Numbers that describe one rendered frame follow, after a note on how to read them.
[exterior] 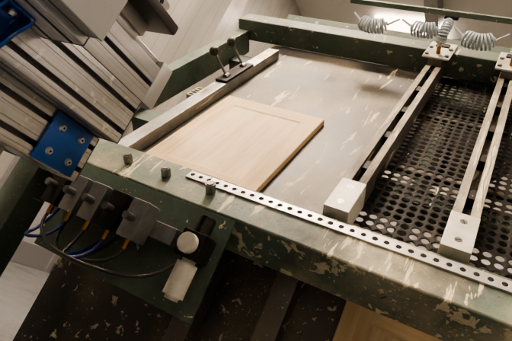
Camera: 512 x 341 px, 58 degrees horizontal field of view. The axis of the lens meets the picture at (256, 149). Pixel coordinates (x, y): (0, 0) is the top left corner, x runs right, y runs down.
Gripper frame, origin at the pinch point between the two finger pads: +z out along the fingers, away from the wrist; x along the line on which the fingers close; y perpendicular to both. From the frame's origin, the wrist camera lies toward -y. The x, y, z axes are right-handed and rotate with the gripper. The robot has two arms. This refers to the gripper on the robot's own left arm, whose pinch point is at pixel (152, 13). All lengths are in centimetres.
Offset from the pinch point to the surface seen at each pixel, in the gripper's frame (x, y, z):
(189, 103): -12.4, 11.0, 26.8
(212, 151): -36, -3, 38
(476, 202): -106, 4, 33
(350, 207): -83, -13, 39
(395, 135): -80, 21, 23
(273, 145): -49, 8, 33
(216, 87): -12.4, 24.5, 20.2
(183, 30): 317, 376, -37
